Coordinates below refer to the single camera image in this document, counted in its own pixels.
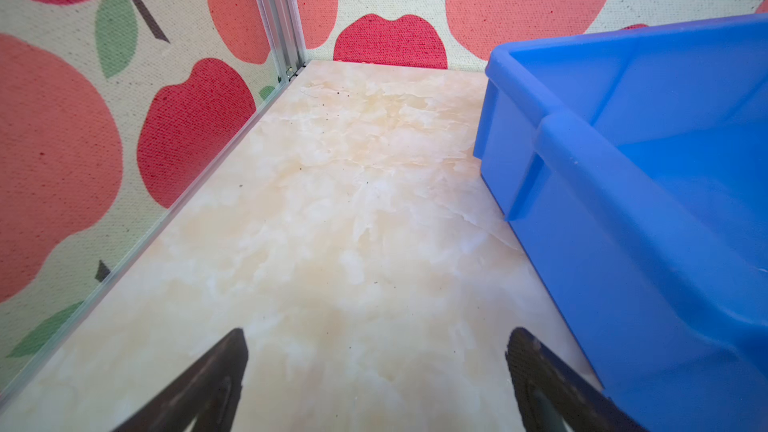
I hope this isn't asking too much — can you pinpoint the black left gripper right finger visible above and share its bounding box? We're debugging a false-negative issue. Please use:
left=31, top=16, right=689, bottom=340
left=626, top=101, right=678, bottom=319
left=505, top=327, right=644, bottom=431

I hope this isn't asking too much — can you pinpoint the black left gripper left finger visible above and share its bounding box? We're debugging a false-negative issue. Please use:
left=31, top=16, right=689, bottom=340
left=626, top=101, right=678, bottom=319
left=116, top=328, right=248, bottom=431

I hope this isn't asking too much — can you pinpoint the blue plastic bin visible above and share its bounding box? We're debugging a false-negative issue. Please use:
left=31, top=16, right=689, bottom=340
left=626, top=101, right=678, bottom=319
left=474, top=14, right=767, bottom=431

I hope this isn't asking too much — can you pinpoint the aluminium frame post left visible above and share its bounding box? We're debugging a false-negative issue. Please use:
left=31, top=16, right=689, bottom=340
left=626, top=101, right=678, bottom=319
left=257, top=0, right=307, bottom=83

